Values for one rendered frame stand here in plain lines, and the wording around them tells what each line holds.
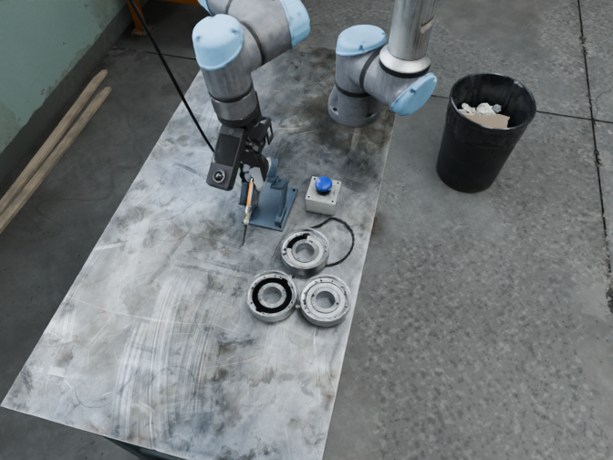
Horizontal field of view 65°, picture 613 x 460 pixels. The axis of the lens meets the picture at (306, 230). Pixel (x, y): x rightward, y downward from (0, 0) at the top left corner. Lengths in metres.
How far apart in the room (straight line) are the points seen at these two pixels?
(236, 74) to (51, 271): 1.61
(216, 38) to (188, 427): 0.66
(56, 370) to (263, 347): 0.40
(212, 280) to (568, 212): 1.74
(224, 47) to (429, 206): 1.60
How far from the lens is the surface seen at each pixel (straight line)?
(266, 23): 0.80
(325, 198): 1.10
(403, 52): 1.11
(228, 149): 0.86
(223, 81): 0.78
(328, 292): 0.99
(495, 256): 2.14
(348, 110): 1.30
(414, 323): 1.90
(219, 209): 1.16
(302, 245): 1.06
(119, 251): 1.16
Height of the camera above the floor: 1.71
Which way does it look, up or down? 56 degrees down
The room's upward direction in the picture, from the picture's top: 1 degrees counter-clockwise
